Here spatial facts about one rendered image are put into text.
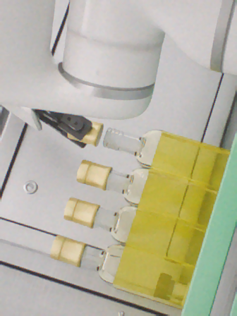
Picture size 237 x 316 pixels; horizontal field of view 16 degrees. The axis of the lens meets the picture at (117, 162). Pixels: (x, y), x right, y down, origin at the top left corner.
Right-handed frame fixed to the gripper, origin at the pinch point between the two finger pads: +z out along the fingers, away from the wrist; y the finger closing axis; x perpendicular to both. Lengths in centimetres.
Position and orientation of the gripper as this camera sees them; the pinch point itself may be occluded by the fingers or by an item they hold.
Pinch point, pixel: (77, 128)
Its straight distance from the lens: 126.0
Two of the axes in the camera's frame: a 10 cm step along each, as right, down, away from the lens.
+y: -0.4, -2.4, -9.7
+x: 5.7, -8.1, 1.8
